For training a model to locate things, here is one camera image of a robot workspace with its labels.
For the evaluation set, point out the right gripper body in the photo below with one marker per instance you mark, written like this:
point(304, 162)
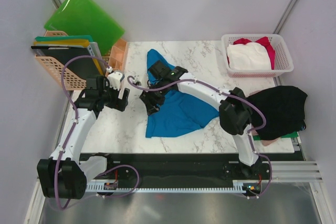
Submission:
point(157, 96)

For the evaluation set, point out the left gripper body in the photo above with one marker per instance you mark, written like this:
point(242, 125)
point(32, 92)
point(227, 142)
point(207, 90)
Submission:
point(109, 95)

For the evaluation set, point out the blue t-shirt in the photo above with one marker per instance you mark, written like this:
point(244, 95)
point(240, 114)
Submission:
point(180, 114)

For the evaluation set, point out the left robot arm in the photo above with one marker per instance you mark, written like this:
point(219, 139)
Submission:
point(62, 175)

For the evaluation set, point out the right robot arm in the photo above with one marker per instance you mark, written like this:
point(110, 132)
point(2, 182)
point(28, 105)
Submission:
point(234, 110)

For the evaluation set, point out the orange file rack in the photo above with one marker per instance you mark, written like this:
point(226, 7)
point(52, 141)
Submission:
point(54, 68)

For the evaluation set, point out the yellow folder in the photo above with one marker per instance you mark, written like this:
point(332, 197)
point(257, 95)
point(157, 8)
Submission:
point(84, 43)

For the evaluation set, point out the teal folder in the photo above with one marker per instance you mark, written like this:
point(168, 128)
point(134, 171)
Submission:
point(51, 38)

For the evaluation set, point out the green plastic board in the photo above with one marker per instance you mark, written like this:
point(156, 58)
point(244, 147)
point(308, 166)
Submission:
point(86, 17)

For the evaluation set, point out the pink folded t-shirt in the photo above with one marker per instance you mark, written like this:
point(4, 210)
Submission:
point(264, 142)

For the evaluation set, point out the red t-shirt in basket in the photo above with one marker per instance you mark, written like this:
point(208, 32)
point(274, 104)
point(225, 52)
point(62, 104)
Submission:
point(264, 41)

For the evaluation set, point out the black folded t-shirt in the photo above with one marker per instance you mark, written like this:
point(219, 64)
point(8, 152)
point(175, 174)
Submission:
point(283, 108)

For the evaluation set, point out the white plastic basket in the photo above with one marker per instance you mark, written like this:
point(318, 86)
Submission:
point(282, 62)

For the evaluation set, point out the green folded t-shirt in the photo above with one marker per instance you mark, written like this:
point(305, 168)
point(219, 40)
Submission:
point(291, 135)

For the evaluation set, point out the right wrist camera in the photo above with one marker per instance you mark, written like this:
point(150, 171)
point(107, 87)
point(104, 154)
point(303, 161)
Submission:
point(136, 81)

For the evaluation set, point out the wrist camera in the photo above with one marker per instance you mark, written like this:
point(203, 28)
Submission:
point(115, 79)
point(136, 81)

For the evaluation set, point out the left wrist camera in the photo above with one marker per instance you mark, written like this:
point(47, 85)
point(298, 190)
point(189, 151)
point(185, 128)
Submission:
point(115, 79)

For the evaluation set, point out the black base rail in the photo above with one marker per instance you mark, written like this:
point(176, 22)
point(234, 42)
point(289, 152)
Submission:
point(178, 170)

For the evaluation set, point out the white cable duct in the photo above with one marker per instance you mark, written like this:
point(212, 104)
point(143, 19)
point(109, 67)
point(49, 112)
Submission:
point(107, 187)

